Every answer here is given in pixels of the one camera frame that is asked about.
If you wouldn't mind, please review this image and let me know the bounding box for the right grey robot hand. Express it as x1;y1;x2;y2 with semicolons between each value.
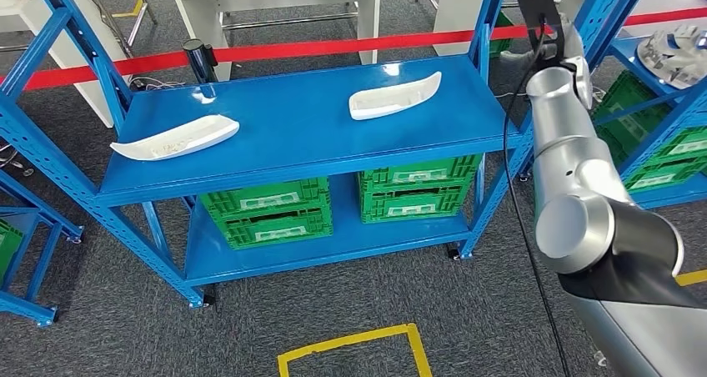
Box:
499;12;588;78

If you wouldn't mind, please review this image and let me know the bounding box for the grey metal impeller part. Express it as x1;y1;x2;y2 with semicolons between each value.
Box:
636;23;707;91

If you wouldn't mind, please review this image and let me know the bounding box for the white plastic part with scribble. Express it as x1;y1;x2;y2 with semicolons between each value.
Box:
109;113;241;162

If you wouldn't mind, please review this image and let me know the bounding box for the red barrier belt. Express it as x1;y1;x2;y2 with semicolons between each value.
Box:
0;7;707;92

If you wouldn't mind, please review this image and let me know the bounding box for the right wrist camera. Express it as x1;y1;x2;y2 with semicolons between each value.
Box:
514;0;565;63

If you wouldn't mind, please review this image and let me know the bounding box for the black camera cable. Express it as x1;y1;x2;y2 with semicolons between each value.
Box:
501;15;571;377

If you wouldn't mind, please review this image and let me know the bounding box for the black barrier post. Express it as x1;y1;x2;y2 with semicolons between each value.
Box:
182;38;219;85

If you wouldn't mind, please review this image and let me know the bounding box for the white power cable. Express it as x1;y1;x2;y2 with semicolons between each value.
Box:
129;77;186;91

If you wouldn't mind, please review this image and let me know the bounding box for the chrome metal frame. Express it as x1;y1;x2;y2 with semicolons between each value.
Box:
77;0;158;59

